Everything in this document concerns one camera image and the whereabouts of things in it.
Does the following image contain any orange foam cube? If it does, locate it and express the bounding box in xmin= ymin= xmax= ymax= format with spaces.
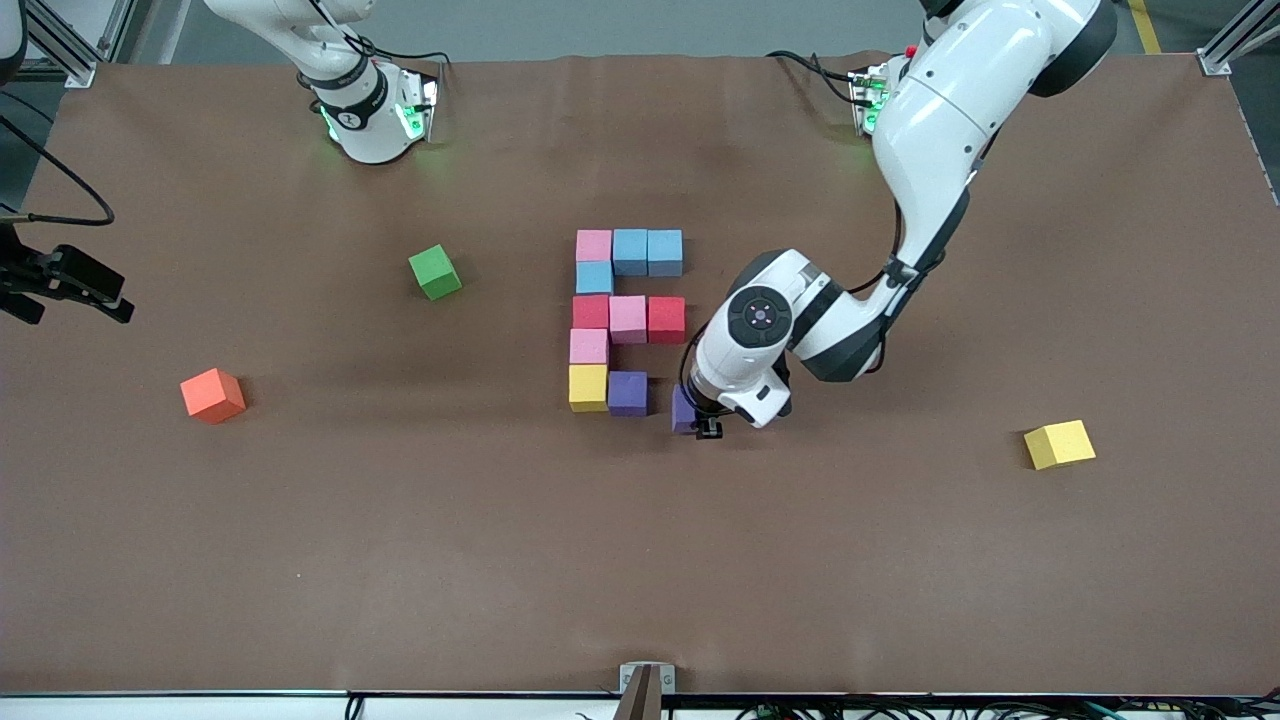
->
xmin=180 ymin=368 xmax=247 ymax=425

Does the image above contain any brown table mat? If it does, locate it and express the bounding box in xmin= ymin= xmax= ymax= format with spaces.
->
xmin=0 ymin=50 xmax=1280 ymax=698

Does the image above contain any yellow floor tape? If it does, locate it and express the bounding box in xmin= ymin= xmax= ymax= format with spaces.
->
xmin=1127 ymin=0 xmax=1165 ymax=56

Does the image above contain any yellow foam cube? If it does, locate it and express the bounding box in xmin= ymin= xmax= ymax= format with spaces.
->
xmin=1023 ymin=419 xmax=1097 ymax=471
xmin=570 ymin=364 xmax=611 ymax=413

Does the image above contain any metal table edge bracket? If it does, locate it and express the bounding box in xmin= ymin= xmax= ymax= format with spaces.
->
xmin=619 ymin=662 xmax=676 ymax=720

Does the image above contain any aluminium frame post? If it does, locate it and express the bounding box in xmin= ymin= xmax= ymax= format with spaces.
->
xmin=1197 ymin=0 xmax=1280 ymax=77
xmin=20 ymin=0 xmax=141 ymax=89

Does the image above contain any metal base connector box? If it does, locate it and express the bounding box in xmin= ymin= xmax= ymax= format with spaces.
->
xmin=396 ymin=72 xmax=442 ymax=141
xmin=850 ymin=68 xmax=891 ymax=136

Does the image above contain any green foam cube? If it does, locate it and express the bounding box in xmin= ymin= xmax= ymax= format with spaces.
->
xmin=408 ymin=244 xmax=463 ymax=301

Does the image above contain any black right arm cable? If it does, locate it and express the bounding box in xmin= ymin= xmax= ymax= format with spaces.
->
xmin=0 ymin=115 xmax=115 ymax=227

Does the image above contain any black base cable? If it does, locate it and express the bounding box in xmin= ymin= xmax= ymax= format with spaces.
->
xmin=310 ymin=0 xmax=453 ymax=71
xmin=766 ymin=50 xmax=863 ymax=104

